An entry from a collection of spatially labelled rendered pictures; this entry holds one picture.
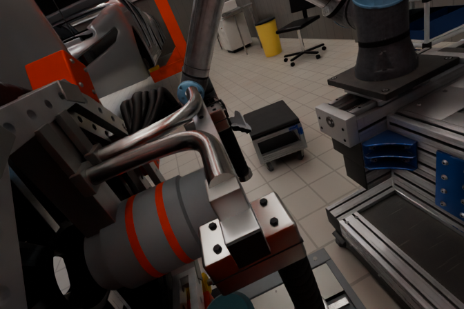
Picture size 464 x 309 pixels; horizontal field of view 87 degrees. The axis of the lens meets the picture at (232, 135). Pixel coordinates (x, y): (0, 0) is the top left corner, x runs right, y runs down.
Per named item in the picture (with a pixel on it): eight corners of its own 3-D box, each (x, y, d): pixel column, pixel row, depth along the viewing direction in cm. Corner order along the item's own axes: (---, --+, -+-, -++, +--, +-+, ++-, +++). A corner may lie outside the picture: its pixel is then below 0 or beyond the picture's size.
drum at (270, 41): (277, 49, 497) (269, 16, 469) (287, 50, 463) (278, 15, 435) (261, 57, 493) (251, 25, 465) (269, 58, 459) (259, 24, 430)
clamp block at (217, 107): (191, 136, 58) (181, 116, 56) (226, 120, 58) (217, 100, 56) (192, 145, 53) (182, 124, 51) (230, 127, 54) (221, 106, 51)
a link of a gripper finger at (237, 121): (244, 115, 61) (221, 112, 68) (252, 134, 63) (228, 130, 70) (252, 108, 62) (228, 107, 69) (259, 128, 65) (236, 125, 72)
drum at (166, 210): (134, 245, 51) (94, 197, 45) (228, 202, 52) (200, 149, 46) (123, 316, 39) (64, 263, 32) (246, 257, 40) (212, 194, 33)
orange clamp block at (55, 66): (65, 118, 49) (51, 79, 51) (102, 102, 50) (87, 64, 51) (37, 110, 42) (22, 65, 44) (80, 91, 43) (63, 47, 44)
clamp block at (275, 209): (214, 255, 28) (194, 223, 25) (286, 220, 28) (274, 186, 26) (222, 299, 23) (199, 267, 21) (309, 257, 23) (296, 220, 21)
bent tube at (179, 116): (119, 133, 53) (89, 88, 48) (201, 96, 54) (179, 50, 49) (97, 178, 37) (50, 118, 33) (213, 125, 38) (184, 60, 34)
